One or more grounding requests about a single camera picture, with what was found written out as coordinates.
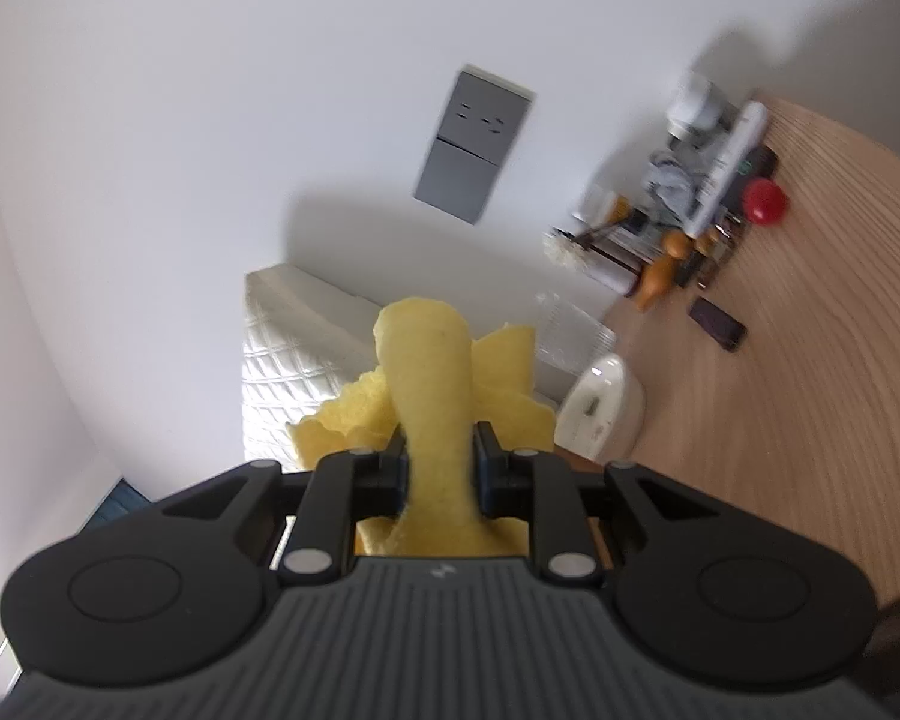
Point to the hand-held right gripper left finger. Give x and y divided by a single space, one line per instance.
399 469

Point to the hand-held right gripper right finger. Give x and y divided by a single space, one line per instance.
486 469

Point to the yellow cleaning cloth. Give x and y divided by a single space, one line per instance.
427 390

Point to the white ceramic dish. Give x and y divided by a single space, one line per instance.
600 405

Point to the cream quilted headboard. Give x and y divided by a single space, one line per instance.
285 360

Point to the clear glass jar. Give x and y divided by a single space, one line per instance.
570 330

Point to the orange gourd ornament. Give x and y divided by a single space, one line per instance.
660 274

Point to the small black rectangular device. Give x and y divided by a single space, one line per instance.
718 324

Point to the bunch of keys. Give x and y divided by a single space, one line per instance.
720 247

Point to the grey crumpled cloth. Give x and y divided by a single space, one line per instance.
671 180

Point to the wooden nightstand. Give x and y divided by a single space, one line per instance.
832 390

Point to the red ball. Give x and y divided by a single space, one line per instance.
766 201

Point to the white remote control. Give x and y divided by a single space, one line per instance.
731 157

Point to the black key fob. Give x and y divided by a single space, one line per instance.
757 165

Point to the white plug-in repeller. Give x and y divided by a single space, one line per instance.
694 105

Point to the grey wall switch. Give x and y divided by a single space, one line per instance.
457 180

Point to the grey wall socket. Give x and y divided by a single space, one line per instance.
484 116

